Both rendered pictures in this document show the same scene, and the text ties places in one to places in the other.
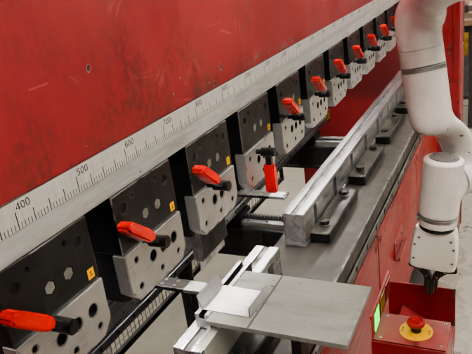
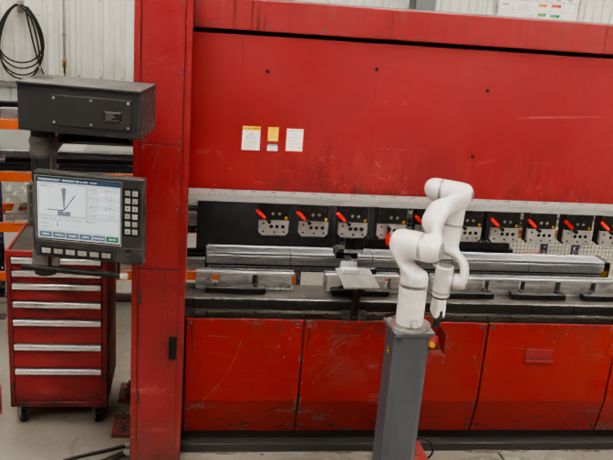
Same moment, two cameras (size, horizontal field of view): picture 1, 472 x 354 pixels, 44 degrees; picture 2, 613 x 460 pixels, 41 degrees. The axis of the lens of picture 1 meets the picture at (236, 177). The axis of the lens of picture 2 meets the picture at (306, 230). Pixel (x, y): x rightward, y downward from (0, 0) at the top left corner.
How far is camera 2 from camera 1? 3.46 m
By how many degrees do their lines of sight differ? 51
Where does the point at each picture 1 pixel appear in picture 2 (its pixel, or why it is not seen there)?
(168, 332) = not seen: hidden behind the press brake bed
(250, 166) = (380, 230)
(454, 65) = not seen: outside the picture
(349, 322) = (356, 286)
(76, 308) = (277, 223)
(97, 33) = (312, 164)
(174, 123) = (337, 196)
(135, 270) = (301, 227)
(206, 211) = (343, 230)
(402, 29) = not seen: hidden behind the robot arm
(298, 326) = (346, 280)
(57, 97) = (292, 174)
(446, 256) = (434, 309)
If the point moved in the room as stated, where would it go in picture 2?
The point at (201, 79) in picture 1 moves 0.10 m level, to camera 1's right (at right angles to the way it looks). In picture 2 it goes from (358, 189) to (370, 193)
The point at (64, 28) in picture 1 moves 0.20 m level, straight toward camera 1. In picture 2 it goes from (301, 161) to (273, 165)
